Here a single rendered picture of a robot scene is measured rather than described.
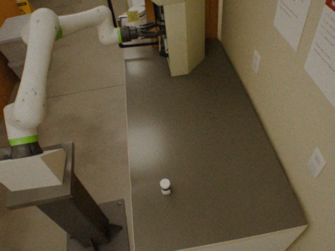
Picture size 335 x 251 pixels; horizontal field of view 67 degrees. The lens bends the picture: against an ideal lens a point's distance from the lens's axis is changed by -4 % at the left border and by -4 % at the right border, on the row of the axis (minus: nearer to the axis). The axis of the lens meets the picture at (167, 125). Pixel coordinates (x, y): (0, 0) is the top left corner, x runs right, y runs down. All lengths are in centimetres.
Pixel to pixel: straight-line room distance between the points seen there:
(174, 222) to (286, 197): 49
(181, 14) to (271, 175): 93
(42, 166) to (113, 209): 113
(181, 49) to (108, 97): 168
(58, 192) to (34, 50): 64
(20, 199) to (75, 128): 161
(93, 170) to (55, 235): 63
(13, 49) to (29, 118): 251
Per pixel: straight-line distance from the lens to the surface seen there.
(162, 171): 125
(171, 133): 138
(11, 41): 352
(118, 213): 224
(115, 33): 165
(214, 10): 196
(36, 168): 127
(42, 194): 139
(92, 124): 288
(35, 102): 115
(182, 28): 153
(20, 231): 255
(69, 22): 151
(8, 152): 135
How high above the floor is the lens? 201
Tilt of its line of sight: 49 degrees down
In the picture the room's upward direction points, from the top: 8 degrees counter-clockwise
